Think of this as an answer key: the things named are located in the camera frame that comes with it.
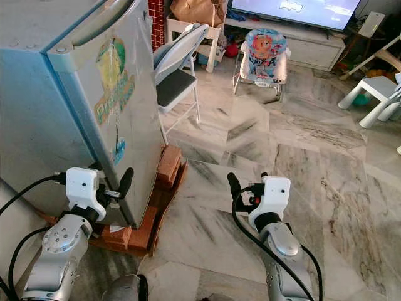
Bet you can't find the white blue folded chair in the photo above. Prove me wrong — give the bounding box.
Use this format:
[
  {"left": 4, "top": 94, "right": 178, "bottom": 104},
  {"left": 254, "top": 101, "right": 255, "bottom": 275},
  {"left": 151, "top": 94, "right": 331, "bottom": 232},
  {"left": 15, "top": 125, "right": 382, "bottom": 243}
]
[{"left": 392, "top": 71, "right": 401, "bottom": 105}]

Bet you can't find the colourful baby bouncer seat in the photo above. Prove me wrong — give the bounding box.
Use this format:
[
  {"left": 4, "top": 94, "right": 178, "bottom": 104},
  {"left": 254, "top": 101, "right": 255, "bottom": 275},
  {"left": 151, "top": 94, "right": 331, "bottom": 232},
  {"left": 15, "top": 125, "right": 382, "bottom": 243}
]
[{"left": 231, "top": 28, "right": 291, "bottom": 102}]

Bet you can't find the light blue small fridge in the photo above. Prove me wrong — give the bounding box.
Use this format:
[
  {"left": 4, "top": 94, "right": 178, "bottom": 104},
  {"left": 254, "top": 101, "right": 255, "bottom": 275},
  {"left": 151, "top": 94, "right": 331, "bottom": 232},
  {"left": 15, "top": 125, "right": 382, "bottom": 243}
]
[{"left": 0, "top": 0, "right": 164, "bottom": 230}]

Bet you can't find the brown bag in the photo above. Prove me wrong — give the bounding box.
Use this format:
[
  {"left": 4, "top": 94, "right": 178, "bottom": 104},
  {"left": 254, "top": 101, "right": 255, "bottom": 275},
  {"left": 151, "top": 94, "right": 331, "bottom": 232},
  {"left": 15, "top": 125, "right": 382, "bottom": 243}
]
[{"left": 170, "top": 0, "right": 227, "bottom": 26}]

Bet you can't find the flat screen television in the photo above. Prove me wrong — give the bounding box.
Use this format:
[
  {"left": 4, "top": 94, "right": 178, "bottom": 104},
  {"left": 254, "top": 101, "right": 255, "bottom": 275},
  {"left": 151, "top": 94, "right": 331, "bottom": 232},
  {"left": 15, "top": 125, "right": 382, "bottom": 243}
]
[{"left": 227, "top": 0, "right": 362, "bottom": 31}]

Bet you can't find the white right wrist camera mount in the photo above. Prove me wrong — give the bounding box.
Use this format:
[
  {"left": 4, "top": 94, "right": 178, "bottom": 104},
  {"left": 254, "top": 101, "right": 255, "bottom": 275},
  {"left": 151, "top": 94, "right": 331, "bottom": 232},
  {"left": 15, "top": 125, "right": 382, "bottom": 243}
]
[{"left": 247, "top": 176, "right": 292, "bottom": 230}]

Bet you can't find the grey robot leg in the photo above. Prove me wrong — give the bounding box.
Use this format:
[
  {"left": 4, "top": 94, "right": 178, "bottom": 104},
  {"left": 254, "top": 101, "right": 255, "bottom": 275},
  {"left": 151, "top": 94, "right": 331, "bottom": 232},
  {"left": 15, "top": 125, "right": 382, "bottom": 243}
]
[{"left": 100, "top": 274, "right": 148, "bottom": 301}]

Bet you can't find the small white plastic stool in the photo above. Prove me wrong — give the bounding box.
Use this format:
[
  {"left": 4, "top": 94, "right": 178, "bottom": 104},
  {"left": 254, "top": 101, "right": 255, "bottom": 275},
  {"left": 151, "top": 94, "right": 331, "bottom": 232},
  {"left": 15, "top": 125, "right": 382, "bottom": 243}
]
[{"left": 338, "top": 75, "right": 401, "bottom": 130}]

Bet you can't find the red ball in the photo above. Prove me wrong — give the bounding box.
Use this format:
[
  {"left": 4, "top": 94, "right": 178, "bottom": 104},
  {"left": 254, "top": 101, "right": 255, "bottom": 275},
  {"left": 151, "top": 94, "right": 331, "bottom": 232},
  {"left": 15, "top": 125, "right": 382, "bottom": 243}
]
[{"left": 224, "top": 41, "right": 240, "bottom": 58}]

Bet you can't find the small white side table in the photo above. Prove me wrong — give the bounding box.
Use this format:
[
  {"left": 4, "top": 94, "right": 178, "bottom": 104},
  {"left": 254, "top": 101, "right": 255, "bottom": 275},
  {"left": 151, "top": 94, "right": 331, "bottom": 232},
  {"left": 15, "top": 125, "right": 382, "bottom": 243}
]
[{"left": 165, "top": 17, "right": 222, "bottom": 73}]

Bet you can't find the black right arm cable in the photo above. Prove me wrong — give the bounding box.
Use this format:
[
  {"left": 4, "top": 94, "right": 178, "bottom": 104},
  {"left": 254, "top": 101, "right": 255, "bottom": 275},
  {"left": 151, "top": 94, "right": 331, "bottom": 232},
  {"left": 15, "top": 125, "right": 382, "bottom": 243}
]
[{"left": 231, "top": 187, "right": 325, "bottom": 301}]

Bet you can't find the white television cabinet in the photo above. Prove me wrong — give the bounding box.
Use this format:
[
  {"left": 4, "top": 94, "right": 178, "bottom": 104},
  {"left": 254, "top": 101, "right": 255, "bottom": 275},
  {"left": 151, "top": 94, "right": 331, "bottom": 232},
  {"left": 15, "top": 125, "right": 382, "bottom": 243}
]
[{"left": 225, "top": 17, "right": 346, "bottom": 71}]

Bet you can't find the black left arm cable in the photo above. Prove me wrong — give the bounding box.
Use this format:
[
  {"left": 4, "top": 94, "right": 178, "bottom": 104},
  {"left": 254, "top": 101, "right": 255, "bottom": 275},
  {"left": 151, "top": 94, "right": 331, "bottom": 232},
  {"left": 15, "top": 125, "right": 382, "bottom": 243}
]
[
  {"left": 8, "top": 226, "right": 57, "bottom": 300},
  {"left": 0, "top": 175, "right": 68, "bottom": 215}
]

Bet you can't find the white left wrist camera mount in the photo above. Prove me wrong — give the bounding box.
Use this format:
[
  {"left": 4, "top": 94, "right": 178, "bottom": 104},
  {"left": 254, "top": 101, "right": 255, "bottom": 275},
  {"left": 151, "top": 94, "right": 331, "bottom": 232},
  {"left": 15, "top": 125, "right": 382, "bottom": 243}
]
[{"left": 66, "top": 167, "right": 107, "bottom": 222}]

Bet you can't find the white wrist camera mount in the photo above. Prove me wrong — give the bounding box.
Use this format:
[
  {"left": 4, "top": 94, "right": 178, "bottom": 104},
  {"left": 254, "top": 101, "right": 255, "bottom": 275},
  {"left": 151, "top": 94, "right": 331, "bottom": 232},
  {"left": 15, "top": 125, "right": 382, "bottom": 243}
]
[
  {"left": 247, "top": 176, "right": 292, "bottom": 230},
  {"left": 66, "top": 167, "right": 107, "bottom": 222}
]

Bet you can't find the red brick base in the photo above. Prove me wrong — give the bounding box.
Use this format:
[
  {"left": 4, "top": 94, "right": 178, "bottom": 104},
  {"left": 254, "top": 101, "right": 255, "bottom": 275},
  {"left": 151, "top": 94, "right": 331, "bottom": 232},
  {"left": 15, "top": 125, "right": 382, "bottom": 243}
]
[{"left": 38, "top": 145, "right": 189, "bottom": 258}]

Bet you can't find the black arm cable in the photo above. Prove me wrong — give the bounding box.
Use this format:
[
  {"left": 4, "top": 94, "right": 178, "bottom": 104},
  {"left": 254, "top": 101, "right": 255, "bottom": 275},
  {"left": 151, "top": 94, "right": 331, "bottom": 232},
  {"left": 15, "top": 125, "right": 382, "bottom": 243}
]
[
  {"left": 0, "top": 175, "right": 68, "bottom": 215},
  {"left": 8, "top": 226, "right": 57, "bottom": 300},
  {"left": 231, "top": 187, "right": 325, "bottom": 301}
]

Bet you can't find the white grey folding chair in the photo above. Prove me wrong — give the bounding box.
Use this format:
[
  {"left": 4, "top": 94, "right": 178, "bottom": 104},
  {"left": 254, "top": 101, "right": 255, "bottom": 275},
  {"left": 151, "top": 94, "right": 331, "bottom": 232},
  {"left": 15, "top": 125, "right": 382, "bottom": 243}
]
[{"left": 153, "top": 23, "right": 209, "bottom": 146}]

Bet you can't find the wooden frame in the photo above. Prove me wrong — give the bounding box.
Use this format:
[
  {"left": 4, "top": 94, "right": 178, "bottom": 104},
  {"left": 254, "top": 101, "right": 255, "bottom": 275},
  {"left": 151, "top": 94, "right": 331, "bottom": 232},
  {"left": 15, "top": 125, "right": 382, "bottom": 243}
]
[{"left": 340, "top": 11, "right": 401, "bottom": 81}]

